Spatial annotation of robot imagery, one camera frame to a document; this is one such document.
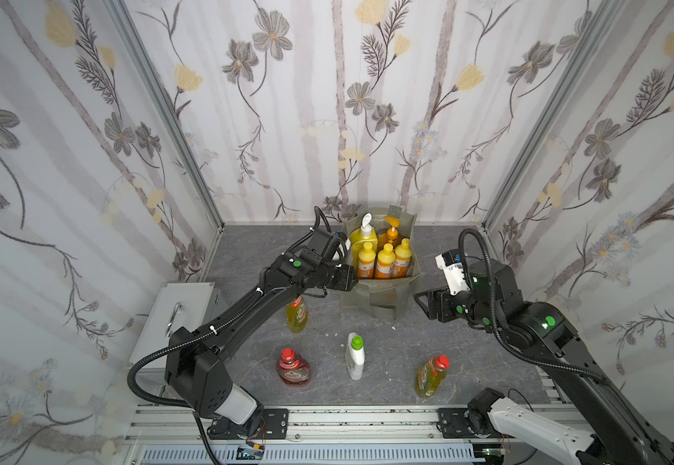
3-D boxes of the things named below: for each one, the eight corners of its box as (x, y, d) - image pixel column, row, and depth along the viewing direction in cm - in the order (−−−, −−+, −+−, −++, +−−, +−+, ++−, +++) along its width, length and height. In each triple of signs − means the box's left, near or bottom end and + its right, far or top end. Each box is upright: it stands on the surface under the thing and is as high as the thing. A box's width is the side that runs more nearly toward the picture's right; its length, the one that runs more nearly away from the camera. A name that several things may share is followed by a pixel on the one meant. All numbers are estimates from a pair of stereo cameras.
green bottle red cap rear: (291, 331, 93) (284, 309, 81) (305, 318, 96) (300, 294, 84) (297, 337, 92) (291, 315, 80) (311, 323, 95) (307, 300, 83)
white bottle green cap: (346, 380, 83) (347, 359, 69) (346, 353, 89) (346, 327, 74) (361, 380, 84) (365, 359, 69) (360, 353, 89) (363, 327, 74)
